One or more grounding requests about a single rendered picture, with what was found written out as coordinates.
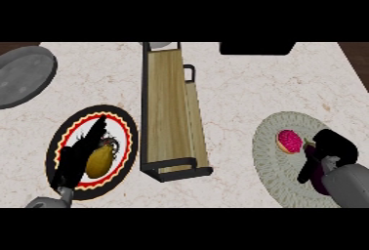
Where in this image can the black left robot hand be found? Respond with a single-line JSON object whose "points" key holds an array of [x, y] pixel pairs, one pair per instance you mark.
{"points": [[76, 153]]}

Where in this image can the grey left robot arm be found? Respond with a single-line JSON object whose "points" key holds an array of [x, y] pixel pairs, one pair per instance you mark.
{"points": [[51, 198]]}

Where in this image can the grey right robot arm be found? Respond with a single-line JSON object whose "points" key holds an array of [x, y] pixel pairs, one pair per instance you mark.
{"points": [[342, 185]]}

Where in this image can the round dark grey pan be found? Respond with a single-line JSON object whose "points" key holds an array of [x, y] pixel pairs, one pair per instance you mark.
{"points": [[20, 76]]}

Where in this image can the yellow-brown pear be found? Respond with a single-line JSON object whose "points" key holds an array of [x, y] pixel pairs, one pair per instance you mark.
{"points": [[99, 161]]}

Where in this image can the dark purple eggplant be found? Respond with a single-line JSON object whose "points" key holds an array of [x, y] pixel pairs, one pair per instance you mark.
{"points": [[317, 175]]}

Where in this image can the pink frosted donut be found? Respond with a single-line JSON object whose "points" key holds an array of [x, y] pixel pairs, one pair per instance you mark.
{"points": [[289, 142]]}

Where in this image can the round grey woven placemat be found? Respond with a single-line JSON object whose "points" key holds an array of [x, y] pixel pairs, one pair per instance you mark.
{"points": [[283, 162]]}

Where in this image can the round black patterned plate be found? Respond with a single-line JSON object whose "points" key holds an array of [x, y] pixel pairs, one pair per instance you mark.
{"points": [[91, 152]]}

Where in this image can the grey round object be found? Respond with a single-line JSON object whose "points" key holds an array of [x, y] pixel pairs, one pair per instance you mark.
{"points": [[158, 44]]}

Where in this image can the wooden tiered shelf black frame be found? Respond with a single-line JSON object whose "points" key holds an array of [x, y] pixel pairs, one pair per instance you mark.
{"points": [[169, 110]]}

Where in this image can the black appliance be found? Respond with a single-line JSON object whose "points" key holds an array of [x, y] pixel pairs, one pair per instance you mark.
{"points": [[256, 48]]}

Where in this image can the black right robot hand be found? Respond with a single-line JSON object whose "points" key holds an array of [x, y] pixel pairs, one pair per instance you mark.
{"points": [[336, 145]]}

